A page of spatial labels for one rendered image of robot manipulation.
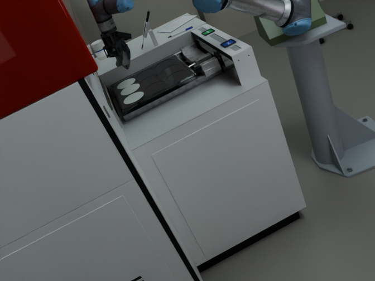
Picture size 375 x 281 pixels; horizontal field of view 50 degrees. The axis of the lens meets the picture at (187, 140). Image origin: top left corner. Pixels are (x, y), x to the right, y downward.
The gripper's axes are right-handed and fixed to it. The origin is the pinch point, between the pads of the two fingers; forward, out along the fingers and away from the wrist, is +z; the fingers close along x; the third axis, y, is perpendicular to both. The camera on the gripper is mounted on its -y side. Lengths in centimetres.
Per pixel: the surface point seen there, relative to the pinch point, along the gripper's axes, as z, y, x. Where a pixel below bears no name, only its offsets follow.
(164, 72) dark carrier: 8.1, -4.9, 15.3
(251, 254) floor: 95, 32, 48
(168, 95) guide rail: 13.1, 8.7, 20.8
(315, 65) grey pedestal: 29, -34, 80
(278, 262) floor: 94, 37, 62
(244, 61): 3, 5, 58
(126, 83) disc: 9.7, -0.9, -5.2
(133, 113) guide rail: 14.1, 20.0, 6.8
